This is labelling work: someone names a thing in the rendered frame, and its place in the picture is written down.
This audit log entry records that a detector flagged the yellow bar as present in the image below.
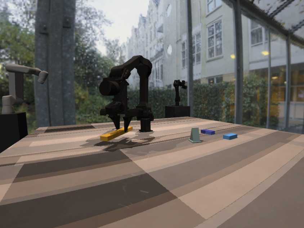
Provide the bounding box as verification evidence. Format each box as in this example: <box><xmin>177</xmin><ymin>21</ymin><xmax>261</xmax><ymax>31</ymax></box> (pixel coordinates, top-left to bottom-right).
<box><xmin>100</xmin><ymin>127</ymin><xmax>133</xmax><ymax>141</ymax></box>

